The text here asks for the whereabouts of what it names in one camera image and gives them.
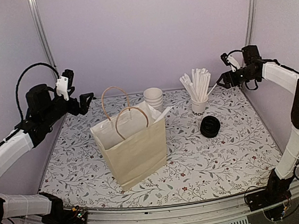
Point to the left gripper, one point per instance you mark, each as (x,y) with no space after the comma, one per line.
(84,107)

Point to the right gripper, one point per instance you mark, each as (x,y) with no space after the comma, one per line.
(225,76)

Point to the stack of black lids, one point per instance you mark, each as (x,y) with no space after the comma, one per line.
(210,127)

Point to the kraft paper bag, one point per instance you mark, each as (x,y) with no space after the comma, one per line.
(132,145)

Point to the stack of white paper cups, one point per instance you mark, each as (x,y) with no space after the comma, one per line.
(154,97)

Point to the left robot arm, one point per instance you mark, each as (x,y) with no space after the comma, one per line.
(46,105)

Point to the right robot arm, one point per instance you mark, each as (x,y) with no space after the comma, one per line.
(257,69)

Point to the bundle of wrapped white straws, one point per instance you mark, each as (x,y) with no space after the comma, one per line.
(197,85)

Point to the white cup holding straws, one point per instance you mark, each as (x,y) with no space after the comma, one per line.
(198,108)

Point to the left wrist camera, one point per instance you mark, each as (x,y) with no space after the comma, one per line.
(64,87)

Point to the right aluminium frame post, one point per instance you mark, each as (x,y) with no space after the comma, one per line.
(250,22)

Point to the aluminium frame post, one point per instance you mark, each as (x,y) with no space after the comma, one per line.
(34,10)
(250,22)

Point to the left aluminium frame post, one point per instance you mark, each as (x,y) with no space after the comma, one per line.
(34,10)

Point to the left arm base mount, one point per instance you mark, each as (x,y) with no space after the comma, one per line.
(59,215)

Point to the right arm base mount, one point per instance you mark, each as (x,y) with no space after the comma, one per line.
(268,201)

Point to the aluminium front rail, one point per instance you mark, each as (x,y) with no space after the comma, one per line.
(161,220)

